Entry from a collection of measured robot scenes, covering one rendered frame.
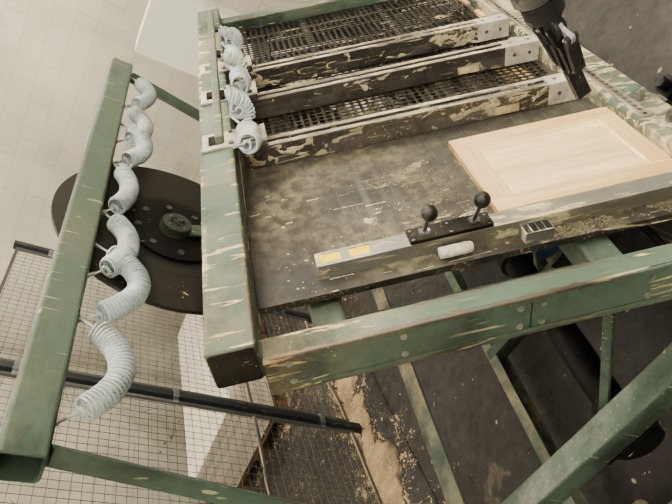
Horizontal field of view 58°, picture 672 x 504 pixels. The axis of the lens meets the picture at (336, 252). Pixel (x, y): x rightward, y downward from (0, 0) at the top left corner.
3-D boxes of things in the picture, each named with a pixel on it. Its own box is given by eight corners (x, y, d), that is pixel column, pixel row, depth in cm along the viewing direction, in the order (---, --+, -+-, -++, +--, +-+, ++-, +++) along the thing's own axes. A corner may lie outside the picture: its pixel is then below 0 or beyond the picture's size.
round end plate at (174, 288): (295, 326, 196) (30, 261, 163) (287, 338, 198) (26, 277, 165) (270, 196, 258) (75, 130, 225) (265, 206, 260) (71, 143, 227)
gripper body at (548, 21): (509, 7, 113) (529, 45, 119) (533, 15, 107) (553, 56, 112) (542, -20, 112) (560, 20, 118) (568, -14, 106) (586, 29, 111)
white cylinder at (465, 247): (441, 262, 138) (474, 254, 139) (441, 252, 136) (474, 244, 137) (437, 254, 140) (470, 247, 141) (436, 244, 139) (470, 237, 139)
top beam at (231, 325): (267, 379, 119) (255, 345, 112) (216, 391, 118) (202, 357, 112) (223, 28, 290) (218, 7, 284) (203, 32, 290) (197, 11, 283)
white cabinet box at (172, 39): (380, 82, 550) (157, -21, 465) (353, 140, 568) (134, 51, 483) (360, 69, 602) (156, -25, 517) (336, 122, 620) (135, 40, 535)
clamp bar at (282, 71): (510, 37, 233) (513, -28, 218) (208, 101, 226) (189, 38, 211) (500, 29, 240) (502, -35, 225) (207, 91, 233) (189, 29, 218)
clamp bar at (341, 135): (589, 100, 186) (599, 22, 171) (211, 182, 180) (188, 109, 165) (573, 87, 194) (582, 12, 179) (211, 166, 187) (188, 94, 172)
